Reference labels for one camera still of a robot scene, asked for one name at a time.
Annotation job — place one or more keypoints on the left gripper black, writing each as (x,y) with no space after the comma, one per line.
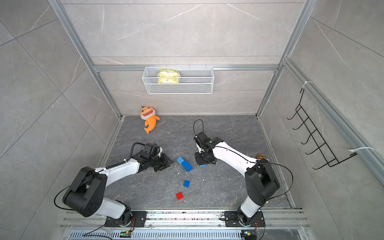
(166,162)

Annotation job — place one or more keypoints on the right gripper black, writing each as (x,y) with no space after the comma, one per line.
(199,161)

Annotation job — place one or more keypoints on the dark blue 2x4 lego brick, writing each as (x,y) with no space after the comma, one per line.
(184,164)

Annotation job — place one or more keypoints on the blue 2x2 lego brick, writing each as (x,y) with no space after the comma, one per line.
(186,184)

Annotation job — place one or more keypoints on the red 2x2 lego brick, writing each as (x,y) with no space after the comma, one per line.
(179,196)

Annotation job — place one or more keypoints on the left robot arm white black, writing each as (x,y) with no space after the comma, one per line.
(86,194)

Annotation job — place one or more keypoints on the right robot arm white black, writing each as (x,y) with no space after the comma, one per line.
(261,180)

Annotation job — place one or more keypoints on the orange shark plush toy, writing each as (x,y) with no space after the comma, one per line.
(148,114)

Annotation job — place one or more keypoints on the brown white plush toy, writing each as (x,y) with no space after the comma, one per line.
(260,156)

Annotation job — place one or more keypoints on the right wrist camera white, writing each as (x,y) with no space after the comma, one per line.
(200,145)

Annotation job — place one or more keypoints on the white wire mesh basket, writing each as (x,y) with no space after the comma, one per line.
(182,80)

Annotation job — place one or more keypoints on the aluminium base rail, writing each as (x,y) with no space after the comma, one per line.
(218,219)

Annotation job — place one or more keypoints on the black wire hook rack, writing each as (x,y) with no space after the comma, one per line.
(316,137)

